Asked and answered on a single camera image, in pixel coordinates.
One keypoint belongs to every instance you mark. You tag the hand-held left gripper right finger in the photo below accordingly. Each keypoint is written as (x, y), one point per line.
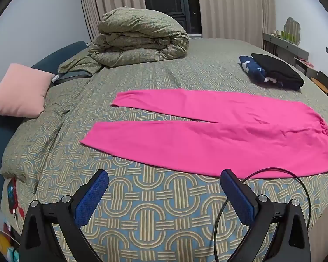
(239, 196)

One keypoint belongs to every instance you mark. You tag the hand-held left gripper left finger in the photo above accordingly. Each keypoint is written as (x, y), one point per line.
(91, 196)

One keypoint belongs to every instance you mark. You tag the pink pants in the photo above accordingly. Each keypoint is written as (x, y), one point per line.
(207, 136)

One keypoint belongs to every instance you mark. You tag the bed with patterned cover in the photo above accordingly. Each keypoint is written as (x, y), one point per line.
(153, 196)

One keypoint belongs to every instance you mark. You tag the red phone on bedside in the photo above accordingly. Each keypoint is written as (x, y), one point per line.
(12, 196)

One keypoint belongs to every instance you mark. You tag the dark grey pillow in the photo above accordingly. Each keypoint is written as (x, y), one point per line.
(71, 77)

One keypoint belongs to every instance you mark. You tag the pink pillow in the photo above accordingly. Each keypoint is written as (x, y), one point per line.
(19, 92)

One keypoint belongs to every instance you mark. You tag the navy printed folded garment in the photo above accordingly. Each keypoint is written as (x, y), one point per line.
(251, 65)

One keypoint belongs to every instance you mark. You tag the black folded garment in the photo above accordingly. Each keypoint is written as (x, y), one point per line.
(278, 68)

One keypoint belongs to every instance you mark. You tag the chair with curved backrest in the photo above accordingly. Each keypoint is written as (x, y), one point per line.
(324, 80)

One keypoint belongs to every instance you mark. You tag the pink cloth item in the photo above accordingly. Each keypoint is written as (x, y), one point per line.
(306, 62)

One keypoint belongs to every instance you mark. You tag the green bottle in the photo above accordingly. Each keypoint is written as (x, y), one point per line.
(284, 34)
(290, 37)

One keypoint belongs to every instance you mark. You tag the folded patterned green duvet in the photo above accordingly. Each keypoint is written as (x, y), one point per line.
(142, 32)

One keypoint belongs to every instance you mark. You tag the cloud-shaped mirror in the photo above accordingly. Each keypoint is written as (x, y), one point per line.
(293, 27)

